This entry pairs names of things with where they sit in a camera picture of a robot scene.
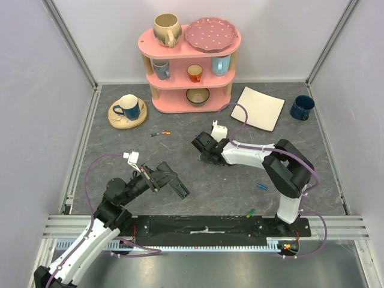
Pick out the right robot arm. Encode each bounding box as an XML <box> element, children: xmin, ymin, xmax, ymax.
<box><xmin>191</xmin><ymin>131</ymin><xmax>314</xmax><ymax>236</ymax></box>

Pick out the green battery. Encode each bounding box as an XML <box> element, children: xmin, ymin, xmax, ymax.
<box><xmin>246</xmin><ymin>209</ymin><xmax>255</xmax><ymax>218</ymax></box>

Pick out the blue mug cream interior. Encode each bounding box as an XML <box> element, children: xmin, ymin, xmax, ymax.
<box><xmin>112</xmin><ymin>94</ymin><xmax>140</xmax><ymax>121</ymax></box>

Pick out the grey blue mug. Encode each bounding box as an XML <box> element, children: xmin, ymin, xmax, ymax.
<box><xmin>152</xmin><ymin>59</ymin><xmax>170</xmax><ymax>80</ymax></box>

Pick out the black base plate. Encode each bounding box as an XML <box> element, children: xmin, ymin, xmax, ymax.
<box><xmin>119</xmin><ymin>215</ymin><xmax>311</xmax><ymax>247</ymax></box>

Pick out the pink three-tier shelf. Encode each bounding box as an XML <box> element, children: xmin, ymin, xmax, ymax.
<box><xmin>138</xmin><ymin>28</ymin><xmax>241</xmax><ymax>113</ymax></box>

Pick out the light blue mug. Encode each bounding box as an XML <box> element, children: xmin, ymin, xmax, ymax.
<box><xmin>211</xmin><ymin>55</ymin><xmax>231</xmax><ymax>76</ymax></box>

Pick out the blue metallic battery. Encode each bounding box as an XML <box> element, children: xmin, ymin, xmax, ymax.
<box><xmin>257</xmin><ymin>184</ymin><xmax>268</xmax><ymax>190</ymax></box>

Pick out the beige ceramic mug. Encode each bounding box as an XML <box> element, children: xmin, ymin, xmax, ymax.
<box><xmin>153</xmin><ymin>13</ymin><xmax>182</xmax><ymax>48</ymax></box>

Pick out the dark blue mug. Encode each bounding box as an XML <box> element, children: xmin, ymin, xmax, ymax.
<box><xmin>290</xmin><ymin>95</ymin><xmax>315</xmax><ymax>121</ymax></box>

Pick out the beige round saucer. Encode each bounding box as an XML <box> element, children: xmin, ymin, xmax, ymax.
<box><xmin>108</xmin><ymin>98</ymin><xmax>148</xmax><ymax>130</ymax></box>

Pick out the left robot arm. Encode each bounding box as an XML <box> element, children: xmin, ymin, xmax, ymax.
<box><xmin>34</xmin><ymin>162</ymin><xmax>190</xmax><ymax>287</ymax></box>

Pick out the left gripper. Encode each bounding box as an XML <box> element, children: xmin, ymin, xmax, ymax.
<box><xmin>120</xmin><ymin>163</ymin><xmax>178</xmax><ymax>206</ymax></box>

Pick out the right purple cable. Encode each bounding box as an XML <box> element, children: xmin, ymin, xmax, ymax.
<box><xmin>216</xmin><ymin>103</ymin><xmax>328</xmax><ymax>259</ymax></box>

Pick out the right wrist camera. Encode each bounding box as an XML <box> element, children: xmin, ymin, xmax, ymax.
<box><xmin>211</xmin><ymin>120</ymin><xmax>228</xmax><ymax>142</ymax></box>

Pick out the pink dotted plate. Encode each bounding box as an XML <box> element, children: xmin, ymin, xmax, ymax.
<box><xmin>185</xmin><ymin>17</ymin><xmax>238</xmax><ymax>53</ymax></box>

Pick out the black remote control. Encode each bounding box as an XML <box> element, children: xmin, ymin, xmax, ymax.
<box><xmin>157</xmin><ymin>161</ymin><xmax>190</xmax><ymax>199</ymax></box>

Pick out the white cable duct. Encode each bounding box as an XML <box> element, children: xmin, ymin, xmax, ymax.
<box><xmin>55</xmin><ymin>238</ymin><xmax>284</xmax><ymax>251</ymax></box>

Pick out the purple cable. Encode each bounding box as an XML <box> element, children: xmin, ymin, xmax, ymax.
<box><xmin>43</xmin><ymin>152</ymin><xmax>163</xmax><ymax>288</ymax></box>
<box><xmin>216</xmin><ymin>103</ymin><xmax>328</xmax><ymax>259</ymax></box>

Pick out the small orange cup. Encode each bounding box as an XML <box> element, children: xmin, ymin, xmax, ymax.
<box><xmin>187</xmin><ymin>64</ymin><xmax>203</xmax><ymax>83</ymax></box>

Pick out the square white plate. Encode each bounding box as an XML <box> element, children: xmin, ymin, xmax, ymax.
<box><xmin>238</xmin><ymin>86</ymin><xmax>285</xmax><ymax>131</ymax></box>

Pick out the dark patterned bowl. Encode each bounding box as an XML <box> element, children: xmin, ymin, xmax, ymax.
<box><xmin>186</xmin><ymin>88</ymin><xmax>210</xmax><ymax>106</ymax></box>

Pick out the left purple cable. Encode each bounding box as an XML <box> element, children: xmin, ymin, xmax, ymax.
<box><xmin>43</xmin><ymin>152</ymin><xmax>163</xmax><ymax>288</ymax></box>

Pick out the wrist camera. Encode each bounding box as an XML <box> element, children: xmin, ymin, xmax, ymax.
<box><xmin>211</xmin><ymin>120</ymin><xmax>228</xmax><ymax>142</ymax></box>
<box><xmin>122</xmin><ymin>151</ymin><xmax>140</xmax><ymax>172</ymax></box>

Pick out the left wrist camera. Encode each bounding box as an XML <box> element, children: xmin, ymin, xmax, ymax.
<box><xmin>122</xmin><ymin>151</ymin><xmax>140</xmax><ymax>172</ymax></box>

